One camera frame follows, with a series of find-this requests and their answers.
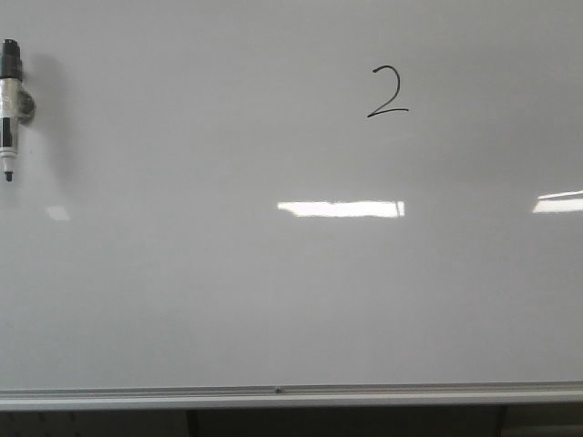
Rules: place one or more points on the black and white whiteboard marker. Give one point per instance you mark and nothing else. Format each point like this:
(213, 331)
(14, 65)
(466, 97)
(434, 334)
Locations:
(17, 105)

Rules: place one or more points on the white whiteboard with aluminium frame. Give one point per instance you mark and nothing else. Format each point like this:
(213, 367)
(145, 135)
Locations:
(294, 203)

